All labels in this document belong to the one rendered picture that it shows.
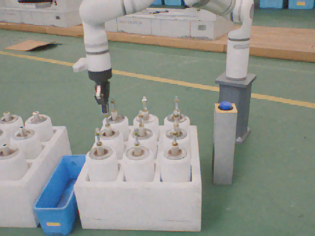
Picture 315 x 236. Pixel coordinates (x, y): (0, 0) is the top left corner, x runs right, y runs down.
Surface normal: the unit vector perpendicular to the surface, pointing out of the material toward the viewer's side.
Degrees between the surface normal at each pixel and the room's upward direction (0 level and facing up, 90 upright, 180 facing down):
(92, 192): 90
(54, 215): 92
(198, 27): 90
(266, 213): 0
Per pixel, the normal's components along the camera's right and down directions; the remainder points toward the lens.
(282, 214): -0.05, -0.89
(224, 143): -0.07, 0.46
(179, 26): -0.53, 0.41
